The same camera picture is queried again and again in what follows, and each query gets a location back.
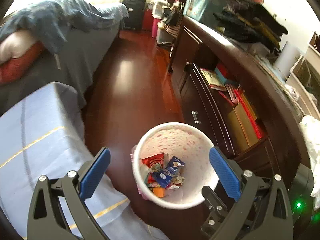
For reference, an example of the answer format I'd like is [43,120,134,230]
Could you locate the white shelf unit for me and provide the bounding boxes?
[285,44,320,120]

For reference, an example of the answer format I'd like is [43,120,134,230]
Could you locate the orange candy wrapper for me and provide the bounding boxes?
[152,187,165,198]

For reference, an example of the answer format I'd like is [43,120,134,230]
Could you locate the dark blue snack wrapper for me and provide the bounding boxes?
[152,156,185,188]

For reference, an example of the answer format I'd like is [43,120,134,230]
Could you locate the red and pink folded quilt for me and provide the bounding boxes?
[1,30,45,85]

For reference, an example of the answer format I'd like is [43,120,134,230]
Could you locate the pile of dark folded clothes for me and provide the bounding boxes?
[213,0,289,52]

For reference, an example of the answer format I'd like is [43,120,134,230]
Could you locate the white plastic bag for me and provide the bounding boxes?
[299,115,320,210]

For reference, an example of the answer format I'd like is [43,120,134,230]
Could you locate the blue tablecloth with yellow lines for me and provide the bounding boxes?
[1,82,166,239]

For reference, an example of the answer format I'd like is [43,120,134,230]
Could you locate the black suitcase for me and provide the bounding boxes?
[122,0,146,30]

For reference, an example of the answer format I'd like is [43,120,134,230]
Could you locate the red snack packet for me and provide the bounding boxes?
[142,153,164,172]

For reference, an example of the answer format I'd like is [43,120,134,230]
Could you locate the blue patterned blanket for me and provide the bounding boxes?
[1,0,129,54]

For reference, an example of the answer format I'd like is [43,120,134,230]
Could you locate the red book on shelf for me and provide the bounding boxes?
[200,68,227,92]

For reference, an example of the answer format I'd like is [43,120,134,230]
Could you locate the teal shopping bag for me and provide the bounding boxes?
[183,0,226,28]

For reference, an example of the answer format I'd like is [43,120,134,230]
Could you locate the dark wooden cabinet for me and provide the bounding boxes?
[169,16,310,183]

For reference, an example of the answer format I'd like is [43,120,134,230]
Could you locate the white pink-dotted trash bin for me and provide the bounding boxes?
[132,122,218,210]

